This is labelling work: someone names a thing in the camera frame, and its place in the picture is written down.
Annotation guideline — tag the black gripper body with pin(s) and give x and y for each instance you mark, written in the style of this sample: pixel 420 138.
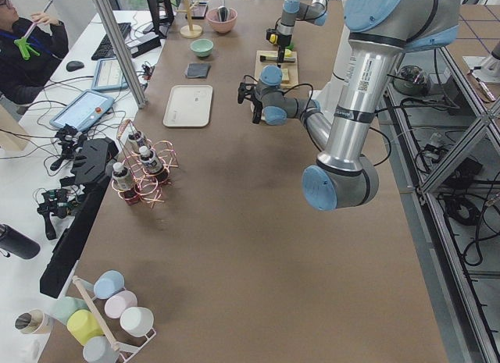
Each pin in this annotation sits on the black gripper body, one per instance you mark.
pixel 280 51
pixel 255 104

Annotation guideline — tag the bread slice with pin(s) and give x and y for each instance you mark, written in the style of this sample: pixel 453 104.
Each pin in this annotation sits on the bread slice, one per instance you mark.
pixel 285 76

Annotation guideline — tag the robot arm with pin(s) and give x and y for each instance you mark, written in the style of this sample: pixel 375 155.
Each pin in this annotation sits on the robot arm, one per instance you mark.
pixel 295 11
pixel 380 33

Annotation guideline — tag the cream rabbit tray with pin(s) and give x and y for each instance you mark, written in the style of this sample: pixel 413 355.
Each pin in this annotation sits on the cream rabbit tray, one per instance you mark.
pixel 188 106

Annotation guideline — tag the steel muddler black tip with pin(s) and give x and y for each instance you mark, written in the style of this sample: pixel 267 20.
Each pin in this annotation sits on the steel muddler black tip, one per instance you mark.
pixel 268 58

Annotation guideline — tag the wooden cutting board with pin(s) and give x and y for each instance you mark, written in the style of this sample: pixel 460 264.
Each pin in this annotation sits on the wooden cutting board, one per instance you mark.
pixel 292 67

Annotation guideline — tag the metal ice scoop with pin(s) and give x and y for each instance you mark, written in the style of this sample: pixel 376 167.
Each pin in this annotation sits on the metal ice scoop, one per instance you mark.
pixel 223 14

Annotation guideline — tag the pink bowl with ice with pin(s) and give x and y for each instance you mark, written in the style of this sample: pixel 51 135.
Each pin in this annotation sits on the pink bowl with ice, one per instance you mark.
pixel 221 27

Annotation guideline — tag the grey folded cloth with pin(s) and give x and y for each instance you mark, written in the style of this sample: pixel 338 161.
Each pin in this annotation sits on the grey folded cloth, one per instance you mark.
pixel 197 70

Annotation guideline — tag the mint green bowl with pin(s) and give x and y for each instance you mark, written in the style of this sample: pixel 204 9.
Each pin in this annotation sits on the mint green bowl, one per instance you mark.
pixel 202 47

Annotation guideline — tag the wooden mug tree stand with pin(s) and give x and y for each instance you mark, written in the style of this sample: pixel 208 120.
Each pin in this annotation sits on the wooden mug tree stand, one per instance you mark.
pixel 184 11

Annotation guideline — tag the tea bottle front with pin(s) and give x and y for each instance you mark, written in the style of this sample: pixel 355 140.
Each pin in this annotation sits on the tea bottle front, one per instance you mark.
pixel 152 165

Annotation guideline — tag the tea bottle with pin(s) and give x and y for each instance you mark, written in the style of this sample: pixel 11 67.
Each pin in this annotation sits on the tea bottle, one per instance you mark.
pixel 152 165
pixel 137 140
pixel 124 183

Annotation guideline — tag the tea bottle right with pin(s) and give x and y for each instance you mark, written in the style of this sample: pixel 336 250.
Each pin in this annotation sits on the tea bottle right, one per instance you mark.
pixel 137 140

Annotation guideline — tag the tea bottle left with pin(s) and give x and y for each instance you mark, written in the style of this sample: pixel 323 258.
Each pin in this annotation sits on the tea bottle left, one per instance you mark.
pixel 124 183

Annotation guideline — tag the blue teach pendant far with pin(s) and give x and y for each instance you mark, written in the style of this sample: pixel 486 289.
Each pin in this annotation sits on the blue teach pendant far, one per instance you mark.
pixel 108 76

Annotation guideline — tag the blue teach pendant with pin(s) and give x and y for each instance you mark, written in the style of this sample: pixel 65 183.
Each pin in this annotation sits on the blue teach pendant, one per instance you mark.
pixel 108 76
pixel 84 111

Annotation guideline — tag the black keyboard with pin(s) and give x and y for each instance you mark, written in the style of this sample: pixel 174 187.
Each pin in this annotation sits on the black keyboard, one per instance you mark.
pixel 105 48

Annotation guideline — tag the blue teach pendant near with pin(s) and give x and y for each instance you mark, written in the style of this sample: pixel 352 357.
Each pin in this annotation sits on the blue teach pendant near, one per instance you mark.
pixel 84 111

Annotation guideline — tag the black long bar device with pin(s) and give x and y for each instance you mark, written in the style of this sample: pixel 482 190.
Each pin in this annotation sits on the black long bar device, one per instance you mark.
pixel 89 171

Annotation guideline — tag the black computer mouse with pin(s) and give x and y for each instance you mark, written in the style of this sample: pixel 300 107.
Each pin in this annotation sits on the black computer mouse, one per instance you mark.
pixel 74 65

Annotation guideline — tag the blue cup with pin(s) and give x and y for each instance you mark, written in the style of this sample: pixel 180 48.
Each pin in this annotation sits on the blue cup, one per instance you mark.
pixel 109 283

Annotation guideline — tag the seated person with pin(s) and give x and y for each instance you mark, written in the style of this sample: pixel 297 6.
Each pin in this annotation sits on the seated person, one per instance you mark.
pixel 31 51

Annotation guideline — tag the pink cup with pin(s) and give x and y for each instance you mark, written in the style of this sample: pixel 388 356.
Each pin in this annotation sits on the pink cup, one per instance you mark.
pixel 119 302

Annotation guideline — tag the white cup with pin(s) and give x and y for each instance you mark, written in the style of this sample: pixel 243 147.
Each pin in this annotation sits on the white cup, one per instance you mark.
pixel 137 321

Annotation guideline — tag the white cup rack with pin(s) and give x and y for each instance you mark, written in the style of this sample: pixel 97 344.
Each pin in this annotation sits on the white cup rack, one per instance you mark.
pixel 128 346

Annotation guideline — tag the green cup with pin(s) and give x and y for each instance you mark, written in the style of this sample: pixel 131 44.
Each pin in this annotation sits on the green cup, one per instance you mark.
pixel 65 307

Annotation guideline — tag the yellow cup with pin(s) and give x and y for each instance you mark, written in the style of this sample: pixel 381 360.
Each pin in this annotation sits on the yellow cup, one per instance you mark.
pixel 83 326

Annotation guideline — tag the black water bottle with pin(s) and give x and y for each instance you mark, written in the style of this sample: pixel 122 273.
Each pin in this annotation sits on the black water bottle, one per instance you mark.
pixel 14 242

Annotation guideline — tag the grey cup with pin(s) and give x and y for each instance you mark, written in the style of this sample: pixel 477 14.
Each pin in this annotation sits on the grey cup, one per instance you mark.
pixel 99 350

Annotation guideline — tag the paper cup with metal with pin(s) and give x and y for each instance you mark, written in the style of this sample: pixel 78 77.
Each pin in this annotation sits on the paper cup with metal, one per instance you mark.
pixel 34 322

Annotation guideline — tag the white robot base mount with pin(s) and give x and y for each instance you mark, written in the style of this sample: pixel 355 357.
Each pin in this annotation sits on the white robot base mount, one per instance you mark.
pixel 329 95

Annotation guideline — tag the copper wire bottle rack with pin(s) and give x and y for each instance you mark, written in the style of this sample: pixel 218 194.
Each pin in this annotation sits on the copper wire bottle rack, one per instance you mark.
pixel 149 190

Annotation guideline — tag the aluminium frame post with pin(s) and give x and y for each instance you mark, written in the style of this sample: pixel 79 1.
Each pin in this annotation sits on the aluminium frame post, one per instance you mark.
pixel 106 14

